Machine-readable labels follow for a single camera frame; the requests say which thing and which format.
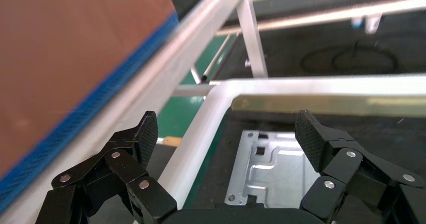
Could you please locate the black work mat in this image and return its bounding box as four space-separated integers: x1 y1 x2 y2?
189 110 426 224

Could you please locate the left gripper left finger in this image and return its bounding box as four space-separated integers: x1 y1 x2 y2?
36 110 178 224

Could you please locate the blue corrugated plastic box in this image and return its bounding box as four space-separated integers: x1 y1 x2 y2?
0 0 180 213

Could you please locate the black coiled cable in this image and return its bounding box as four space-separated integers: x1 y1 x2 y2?
300 39 399 74

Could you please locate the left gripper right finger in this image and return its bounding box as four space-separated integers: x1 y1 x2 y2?
294 109 426 222

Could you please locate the white metal table frame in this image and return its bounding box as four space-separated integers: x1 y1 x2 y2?
0 0 426 224

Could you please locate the thin white rod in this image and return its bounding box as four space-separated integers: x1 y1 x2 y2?
200 34 234 83

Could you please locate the brass mat edge strip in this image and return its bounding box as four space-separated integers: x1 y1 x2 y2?
231 94 426 119

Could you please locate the stamped grey metal bracket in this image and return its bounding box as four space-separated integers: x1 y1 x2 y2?
224 130 322 207

